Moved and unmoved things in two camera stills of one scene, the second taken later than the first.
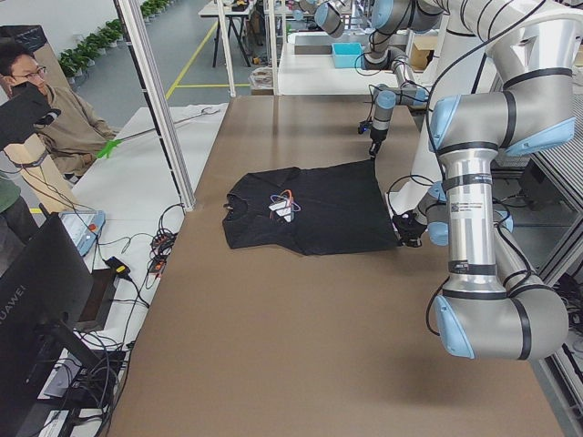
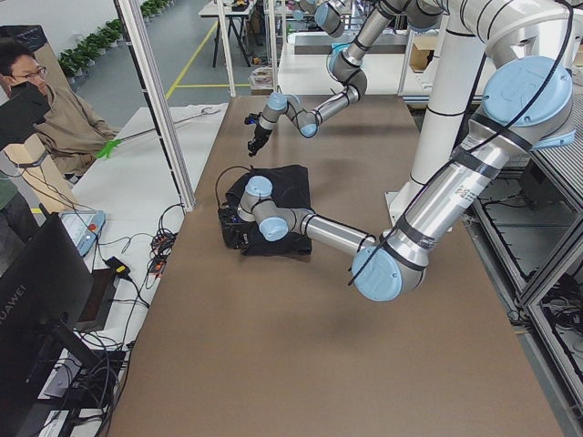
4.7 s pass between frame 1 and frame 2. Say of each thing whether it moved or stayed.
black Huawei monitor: stayed
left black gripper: moved
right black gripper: moved
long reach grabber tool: stayed
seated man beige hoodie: stayed
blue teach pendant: stayed
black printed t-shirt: moved
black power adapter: stayed
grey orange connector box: stayed
